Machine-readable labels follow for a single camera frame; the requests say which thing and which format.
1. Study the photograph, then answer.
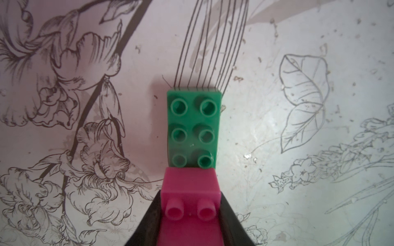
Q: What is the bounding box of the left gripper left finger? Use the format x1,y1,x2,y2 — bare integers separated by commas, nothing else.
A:
125,190,162,246

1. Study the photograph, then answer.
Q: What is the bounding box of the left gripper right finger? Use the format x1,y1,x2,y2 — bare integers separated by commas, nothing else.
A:
219,193,255,246

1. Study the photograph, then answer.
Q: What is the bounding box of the pink lego brick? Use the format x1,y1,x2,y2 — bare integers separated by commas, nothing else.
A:
158,167,224,246

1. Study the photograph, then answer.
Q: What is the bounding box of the green lego brick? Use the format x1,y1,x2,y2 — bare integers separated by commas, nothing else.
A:
167,87,222,169

